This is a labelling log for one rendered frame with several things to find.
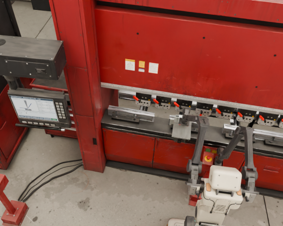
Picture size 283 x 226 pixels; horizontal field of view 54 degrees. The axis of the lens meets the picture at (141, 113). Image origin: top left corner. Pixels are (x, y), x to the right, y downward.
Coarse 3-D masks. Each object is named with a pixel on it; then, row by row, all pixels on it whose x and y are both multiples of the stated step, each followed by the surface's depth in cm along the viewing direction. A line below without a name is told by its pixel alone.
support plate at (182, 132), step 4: (176, 120) 284; (176, 124) 280; (176, 128) 276; (180, 128) 276; (184, 128) 277; (188, 128) 277; (172, 132) 272; (176, 132) 273; (180, 132) 273; (184, 132) 273; (188, 132) 273; (172, 136) 269; (176, 136) 269; (180, 136) 269; (184, 136) 270; (188, 136) 270
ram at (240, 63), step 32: (96, 32) 228; (128, 32) 223; (160, 32) 218; (192, 32) 213; (224, 32) 208; (256, 32) 203; (160, 64) 239; (192, 64) 233; (224, 64) 228; (256, 64) 222; (224, 96) 252; (256, 96) 245
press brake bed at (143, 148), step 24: (120, 144) 317; (144, 144) 309; (168, 144) 300; (192, 144) 293; (216, 144) 287; (120, 168) 356; (144, 168) 353; (168, 168) 339; (240, 168) 307; (264, 192) 336
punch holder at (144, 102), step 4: (136, 92) 269; (136, 96) 272; (140, 96) 271; (144, 96) 270; (148, 96) 270; (136, 100) 276; (144, 100) 274; (148, 100) 273; (140, 104) 279; (144, 104) 278; (148, 104) 277
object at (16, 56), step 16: (0, 48) 197; (16, 48) 197; (32, 48) 198; (48, 48) 199; (0, 64) 198; (16, 64) 196; (32, 64) 195; (48, 64) 193; (64, 64) 214; (16, 80) 221
